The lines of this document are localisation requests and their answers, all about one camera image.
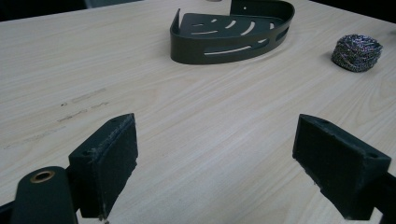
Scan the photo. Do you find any steel wool scrubber ball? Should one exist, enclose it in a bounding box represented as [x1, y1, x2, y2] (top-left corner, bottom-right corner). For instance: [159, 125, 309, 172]
[331, 34, 384, 74]

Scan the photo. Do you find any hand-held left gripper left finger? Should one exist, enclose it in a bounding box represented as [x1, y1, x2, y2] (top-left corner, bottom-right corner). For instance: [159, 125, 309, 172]
[67, 113, 139, 220]

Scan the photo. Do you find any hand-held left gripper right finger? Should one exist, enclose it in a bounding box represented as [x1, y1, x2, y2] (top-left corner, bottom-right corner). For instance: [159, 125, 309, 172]
[291, 113, 392, 221]

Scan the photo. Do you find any black corner shelf basket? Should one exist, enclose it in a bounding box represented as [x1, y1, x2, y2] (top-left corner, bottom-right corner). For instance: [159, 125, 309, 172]
[169, 0, 296, 65]

